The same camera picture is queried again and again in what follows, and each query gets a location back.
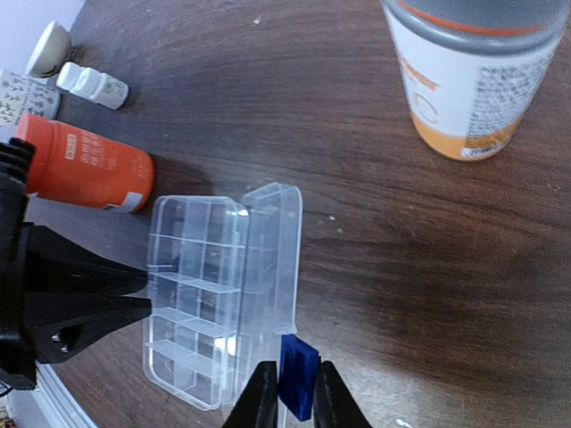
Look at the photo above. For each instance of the taller small white bottle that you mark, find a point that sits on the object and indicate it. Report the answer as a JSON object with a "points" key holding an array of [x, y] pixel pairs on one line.
{"points": [[93, 85]]}

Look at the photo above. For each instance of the clear plastic pill organizer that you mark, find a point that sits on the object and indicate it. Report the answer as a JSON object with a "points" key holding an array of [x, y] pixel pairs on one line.
{"points": [[223, 278]]}

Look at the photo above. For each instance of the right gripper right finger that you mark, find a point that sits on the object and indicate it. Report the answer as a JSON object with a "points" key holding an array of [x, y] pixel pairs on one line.
{"points": [[333, 404]]}

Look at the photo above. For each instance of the white floral mug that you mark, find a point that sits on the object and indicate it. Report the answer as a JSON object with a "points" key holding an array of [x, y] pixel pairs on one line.
{"points": [[21, 96]]}

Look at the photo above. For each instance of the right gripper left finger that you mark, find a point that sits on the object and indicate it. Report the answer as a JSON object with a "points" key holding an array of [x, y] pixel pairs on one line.
{"points": [[257, 405]]}

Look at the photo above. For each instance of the grey capped white orange bottle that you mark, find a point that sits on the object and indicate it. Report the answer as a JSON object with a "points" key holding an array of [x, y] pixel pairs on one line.
{"points": [[470, 69]]}

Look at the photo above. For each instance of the plain white bowl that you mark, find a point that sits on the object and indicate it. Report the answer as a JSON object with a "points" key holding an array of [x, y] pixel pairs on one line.
{"points": [[51, 51]]}

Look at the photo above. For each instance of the orange pill bottle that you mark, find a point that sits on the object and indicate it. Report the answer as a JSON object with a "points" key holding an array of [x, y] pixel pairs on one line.
{"points": [[74, 166]]}

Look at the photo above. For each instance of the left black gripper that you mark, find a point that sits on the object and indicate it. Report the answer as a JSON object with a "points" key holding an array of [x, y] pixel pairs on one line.
{"points": [[60, 326]]}

